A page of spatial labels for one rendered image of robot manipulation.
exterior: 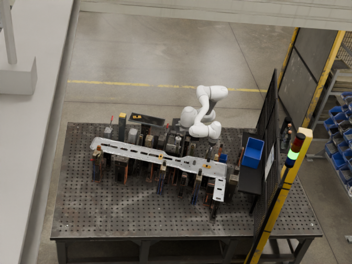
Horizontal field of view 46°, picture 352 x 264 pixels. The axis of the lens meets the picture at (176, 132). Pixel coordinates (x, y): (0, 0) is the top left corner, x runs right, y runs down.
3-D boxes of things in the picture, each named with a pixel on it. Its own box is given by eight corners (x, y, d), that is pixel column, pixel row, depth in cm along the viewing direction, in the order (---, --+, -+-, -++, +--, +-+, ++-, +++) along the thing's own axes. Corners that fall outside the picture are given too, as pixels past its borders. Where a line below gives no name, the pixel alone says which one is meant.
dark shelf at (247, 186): (237, 191, 390) (238, 189, 388) (241, 133, 460) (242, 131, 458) (260, 196, 389) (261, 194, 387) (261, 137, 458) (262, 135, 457)
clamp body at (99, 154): (89, 182, 416) (89, 156, 393) (95, 172, 427) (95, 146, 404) (100, 184, 415) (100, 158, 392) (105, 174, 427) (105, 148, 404)
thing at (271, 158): (264, 183, 383) (273, 158, 363) (264, 166, 400) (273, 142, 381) (266, 184, 382) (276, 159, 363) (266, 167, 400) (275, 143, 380)
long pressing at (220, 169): (87, 150, 409) (87, 149, 408) (95, 136, 426) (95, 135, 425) (225, 180, 401) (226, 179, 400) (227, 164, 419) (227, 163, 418)
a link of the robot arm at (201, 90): (198, 93, 410) (212, 92, 413) (195, 82, 423) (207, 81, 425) (197, 103, 419) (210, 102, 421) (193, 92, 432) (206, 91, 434)
